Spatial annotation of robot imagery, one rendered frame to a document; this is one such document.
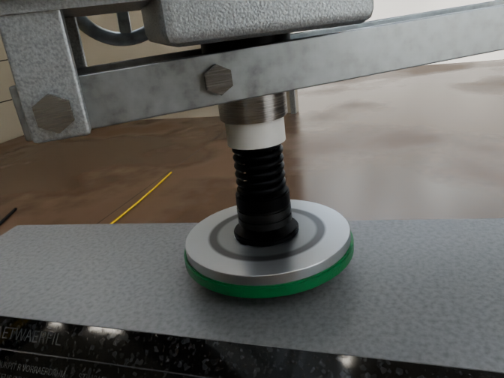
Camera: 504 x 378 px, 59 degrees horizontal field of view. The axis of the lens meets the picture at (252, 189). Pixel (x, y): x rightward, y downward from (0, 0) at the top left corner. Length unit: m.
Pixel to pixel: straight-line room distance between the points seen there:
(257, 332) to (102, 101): 0.29
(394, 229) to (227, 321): 0.30
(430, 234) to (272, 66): 0.36
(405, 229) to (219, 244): 0.29
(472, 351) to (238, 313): 0.24
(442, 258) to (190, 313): 0.33
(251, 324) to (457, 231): 0.34
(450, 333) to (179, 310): 0.30
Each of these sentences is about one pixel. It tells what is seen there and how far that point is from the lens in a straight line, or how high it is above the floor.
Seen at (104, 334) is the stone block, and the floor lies 0.82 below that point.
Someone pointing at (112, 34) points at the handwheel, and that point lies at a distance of 0.65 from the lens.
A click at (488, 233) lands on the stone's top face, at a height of 0.83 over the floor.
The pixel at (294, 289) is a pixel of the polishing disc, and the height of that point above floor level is 0.87.
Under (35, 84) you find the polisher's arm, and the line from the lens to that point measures 0.42.
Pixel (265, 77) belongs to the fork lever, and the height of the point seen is 1.09.
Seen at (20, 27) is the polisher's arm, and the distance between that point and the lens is 0.42.
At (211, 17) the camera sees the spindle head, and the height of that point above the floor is 1.15.
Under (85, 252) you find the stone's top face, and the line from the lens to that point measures 0.76.
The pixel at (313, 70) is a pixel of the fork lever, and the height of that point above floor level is 1.09.
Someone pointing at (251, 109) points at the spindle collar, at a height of 1.05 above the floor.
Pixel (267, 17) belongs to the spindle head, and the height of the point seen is 1.14.
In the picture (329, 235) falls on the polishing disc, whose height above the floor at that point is 0.89.
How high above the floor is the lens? 1.14
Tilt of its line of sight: 21 degrees down
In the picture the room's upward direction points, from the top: 7 degrees counter-clockwise
